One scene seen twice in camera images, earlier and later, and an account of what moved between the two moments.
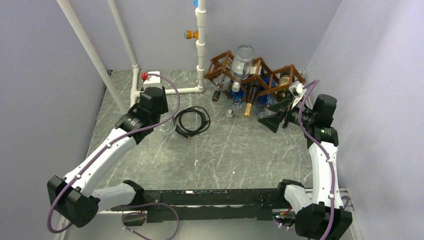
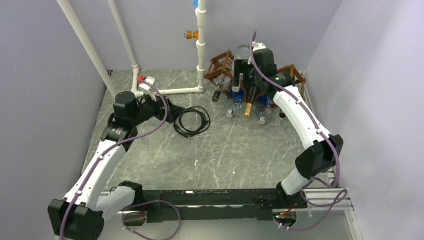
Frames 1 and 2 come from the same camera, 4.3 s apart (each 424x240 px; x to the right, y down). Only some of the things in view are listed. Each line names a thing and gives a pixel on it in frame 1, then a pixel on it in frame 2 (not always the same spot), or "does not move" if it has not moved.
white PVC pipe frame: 135,92 does not move
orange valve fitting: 188,34 does not move
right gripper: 283,108 → 242,66
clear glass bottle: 242,65 does not move
